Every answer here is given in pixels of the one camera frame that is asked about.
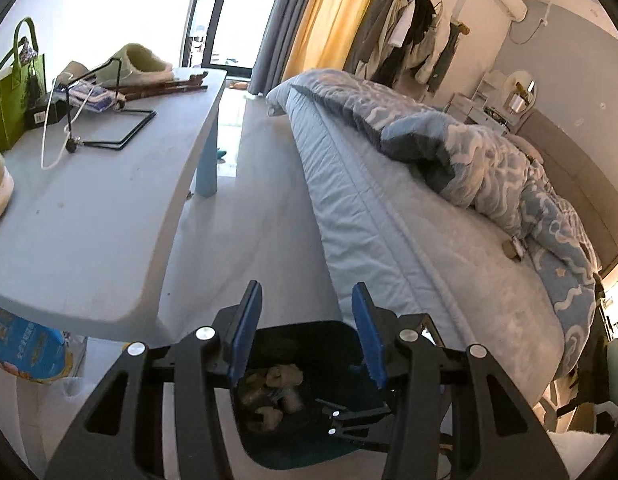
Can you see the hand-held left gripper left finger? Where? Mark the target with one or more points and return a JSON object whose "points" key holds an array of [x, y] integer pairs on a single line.
{"points": [[245, 330]]}

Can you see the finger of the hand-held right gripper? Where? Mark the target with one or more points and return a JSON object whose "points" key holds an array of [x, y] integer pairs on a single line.
{"points": [[361, 413], [359, 439]]}

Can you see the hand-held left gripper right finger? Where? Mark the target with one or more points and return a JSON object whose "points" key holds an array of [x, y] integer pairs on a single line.
{"points": [[369, 335]]}

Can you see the black trash bin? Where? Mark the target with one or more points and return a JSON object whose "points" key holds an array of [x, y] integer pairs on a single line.
{"points": [[309, 442]]}

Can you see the crumpled beige paper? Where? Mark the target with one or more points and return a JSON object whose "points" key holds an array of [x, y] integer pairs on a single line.
{"points": [[265, 418], [251, 395]]}

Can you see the grey bed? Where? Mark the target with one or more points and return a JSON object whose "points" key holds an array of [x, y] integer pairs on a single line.
{"points": [[439, 280]]}

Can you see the brown tape roll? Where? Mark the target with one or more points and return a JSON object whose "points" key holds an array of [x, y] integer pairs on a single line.
{"points": [[512, 250]]}

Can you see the clear plastic bag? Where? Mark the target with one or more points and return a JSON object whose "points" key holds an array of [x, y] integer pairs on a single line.
{"points": [[76, 360]]}

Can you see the light blue table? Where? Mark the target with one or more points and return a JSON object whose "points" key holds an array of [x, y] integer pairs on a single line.
{"points": [[89, 240]]}

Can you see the blue cloud print blanket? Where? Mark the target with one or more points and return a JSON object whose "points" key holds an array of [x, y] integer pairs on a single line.
{"points": [[489, 160]]}

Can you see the blue printed packet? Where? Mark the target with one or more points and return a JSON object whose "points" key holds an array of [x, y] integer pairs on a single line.
{"points": [[24, 345]]}

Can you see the brown wooden sticks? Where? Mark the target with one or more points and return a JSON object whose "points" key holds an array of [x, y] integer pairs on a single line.
{"points": [[164, 87]]}

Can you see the grey headboard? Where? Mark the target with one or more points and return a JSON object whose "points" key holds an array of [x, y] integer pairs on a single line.
{"points": [[579, 170]]}

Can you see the white vanity shelf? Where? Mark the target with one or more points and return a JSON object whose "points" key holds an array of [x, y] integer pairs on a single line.
{"points": [[484, 90]]}

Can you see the blue plastic pouch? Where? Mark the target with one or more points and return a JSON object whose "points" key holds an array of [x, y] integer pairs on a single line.
{"points": [[91, 97]]}

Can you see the round mirror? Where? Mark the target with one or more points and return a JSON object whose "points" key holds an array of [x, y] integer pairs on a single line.
{"points": [[519, 85]]}

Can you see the grey curtain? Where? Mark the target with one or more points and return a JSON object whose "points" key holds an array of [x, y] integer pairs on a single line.
{"points": [[284, 35]]}

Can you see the small black box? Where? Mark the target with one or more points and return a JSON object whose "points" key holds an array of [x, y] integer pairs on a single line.
{"points": [[41, 112]]}

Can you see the black framed glass door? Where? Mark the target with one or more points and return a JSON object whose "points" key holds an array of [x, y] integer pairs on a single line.
{"points": [[214, 10]]}

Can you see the yellow curtain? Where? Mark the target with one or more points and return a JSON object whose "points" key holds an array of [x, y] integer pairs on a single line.
{"points": [[329, 15]]}

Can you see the row of hanging clothes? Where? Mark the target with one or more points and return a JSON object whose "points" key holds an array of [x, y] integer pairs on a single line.
{"points": [[419, 15]]}

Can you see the green tote bag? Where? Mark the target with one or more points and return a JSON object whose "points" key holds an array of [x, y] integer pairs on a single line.
{"points": [[6, 110]]}

